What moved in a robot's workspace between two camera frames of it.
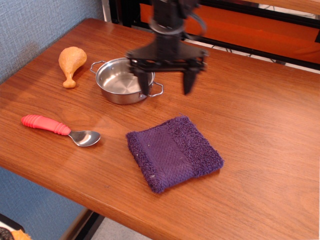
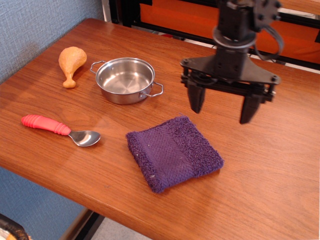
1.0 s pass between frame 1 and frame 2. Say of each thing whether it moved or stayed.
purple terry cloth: stayed
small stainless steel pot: stayed
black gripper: moved
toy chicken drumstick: stayed
